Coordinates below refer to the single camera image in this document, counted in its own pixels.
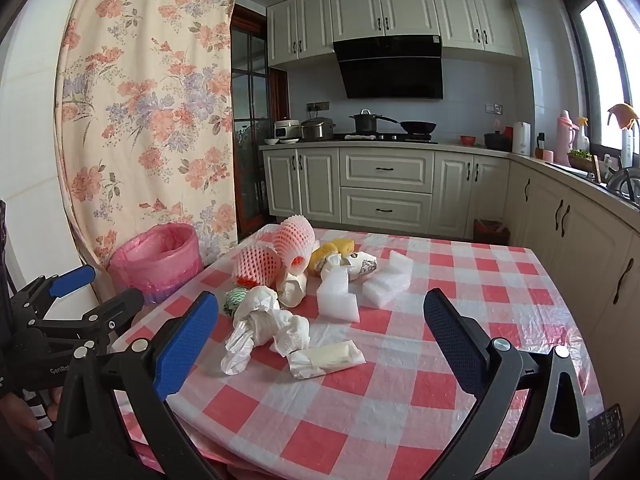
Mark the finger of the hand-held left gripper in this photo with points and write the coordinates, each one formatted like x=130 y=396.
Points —
x=72 y=280
x=122 y=305

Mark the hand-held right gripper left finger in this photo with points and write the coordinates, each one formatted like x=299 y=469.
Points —
x=185 y=345

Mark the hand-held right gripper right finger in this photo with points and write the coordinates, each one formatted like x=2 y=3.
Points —
x=450 y=340

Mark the pink-lined trash bin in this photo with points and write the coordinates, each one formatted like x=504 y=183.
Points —
x=160 y=265

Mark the white paper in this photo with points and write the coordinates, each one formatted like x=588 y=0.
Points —
x=265 y=320

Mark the rectangular white foam block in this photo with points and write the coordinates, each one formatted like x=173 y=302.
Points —
x=387 y=280

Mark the pink foam fruit net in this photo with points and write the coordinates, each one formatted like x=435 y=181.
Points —
x=257 y=262
x=295 y=240

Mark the white paper wrapper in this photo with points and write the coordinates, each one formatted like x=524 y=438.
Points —
x=361 y=266

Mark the notched white foam block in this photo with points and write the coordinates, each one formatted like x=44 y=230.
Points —
x=337 y=297

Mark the white plastic wrapper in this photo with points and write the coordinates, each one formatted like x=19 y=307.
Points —
x=325 y=357

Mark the small white tissue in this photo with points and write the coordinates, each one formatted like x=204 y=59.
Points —
x=331 y=266

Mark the yellow sponge piece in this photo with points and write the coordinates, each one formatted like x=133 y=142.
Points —
x=344 y=246
x=322 y=257

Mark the person's left hand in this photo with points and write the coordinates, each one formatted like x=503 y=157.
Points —
x=20 y=415

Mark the red checkered tablecloth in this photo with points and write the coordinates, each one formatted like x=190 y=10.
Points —
x=400 y=410

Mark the red floor basket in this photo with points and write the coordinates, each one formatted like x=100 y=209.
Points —
x=492 y=232

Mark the cream lower cabinets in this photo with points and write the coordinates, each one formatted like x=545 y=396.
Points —
x=385 y=185

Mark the cream cabinets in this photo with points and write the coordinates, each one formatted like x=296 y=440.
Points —
x=385 y=185
x=400 y=10

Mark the black remote control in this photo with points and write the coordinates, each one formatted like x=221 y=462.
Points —
x=606 y=435

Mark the floral cloth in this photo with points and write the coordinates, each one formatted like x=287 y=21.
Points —
x=150 y=110

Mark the red bowl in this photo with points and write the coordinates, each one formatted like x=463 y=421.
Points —
x=468 y=140

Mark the black casserole pot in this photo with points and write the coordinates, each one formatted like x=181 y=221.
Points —
x=497 y=141

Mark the pink cup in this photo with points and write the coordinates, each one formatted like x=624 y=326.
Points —
x=549 y=156

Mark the black gas stove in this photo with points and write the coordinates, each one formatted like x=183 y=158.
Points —
x=385 y=138

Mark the brown glass door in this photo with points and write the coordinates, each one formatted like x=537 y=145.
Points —
x=250 y=135

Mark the white electric kettle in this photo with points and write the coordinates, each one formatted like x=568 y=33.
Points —
x=521 y=139

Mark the black frying pan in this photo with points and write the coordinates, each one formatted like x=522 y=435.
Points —
x=419 y=126

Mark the basket of greens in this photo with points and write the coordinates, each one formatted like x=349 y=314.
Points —
x=580 y=159

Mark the pink thermos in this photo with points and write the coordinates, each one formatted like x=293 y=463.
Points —
x=564 y=140

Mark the black lidded pot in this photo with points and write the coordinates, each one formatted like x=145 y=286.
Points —
x=364 y=122

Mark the dark wok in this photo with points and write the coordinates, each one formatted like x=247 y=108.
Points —
x=625 y=182

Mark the white rice cooker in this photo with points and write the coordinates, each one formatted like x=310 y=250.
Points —
x=286 y=130

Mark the white spray bottle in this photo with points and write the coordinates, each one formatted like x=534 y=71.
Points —
x=582 y=137

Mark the steel pressure cooker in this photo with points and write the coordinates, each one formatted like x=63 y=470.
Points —
x=317 y=130

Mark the black range hood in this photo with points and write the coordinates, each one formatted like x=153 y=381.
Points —
x=390 y=70

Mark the orange cloth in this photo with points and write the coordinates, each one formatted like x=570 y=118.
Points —
x=624 y=112

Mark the kitchen window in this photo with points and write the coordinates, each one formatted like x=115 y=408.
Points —
x=607 y=60

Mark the cream upper cabinets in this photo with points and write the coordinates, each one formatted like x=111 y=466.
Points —
x=400 y=10

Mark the white wall socket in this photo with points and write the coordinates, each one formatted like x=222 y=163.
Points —
x=493 y=107

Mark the dark wall socket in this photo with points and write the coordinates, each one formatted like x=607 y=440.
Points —
x=318 y=106

